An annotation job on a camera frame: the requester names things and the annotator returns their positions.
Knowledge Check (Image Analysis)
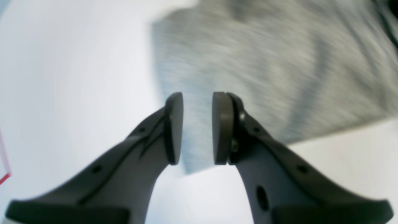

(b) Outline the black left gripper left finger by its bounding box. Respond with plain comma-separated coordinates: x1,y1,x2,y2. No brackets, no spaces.
6,92,183,224

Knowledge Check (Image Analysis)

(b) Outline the grey T-shirt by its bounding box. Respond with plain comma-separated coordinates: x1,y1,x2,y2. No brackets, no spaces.
151,0,397,175

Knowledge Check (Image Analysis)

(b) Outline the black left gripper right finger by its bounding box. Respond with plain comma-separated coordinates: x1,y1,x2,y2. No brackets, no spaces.
212,92,394,224

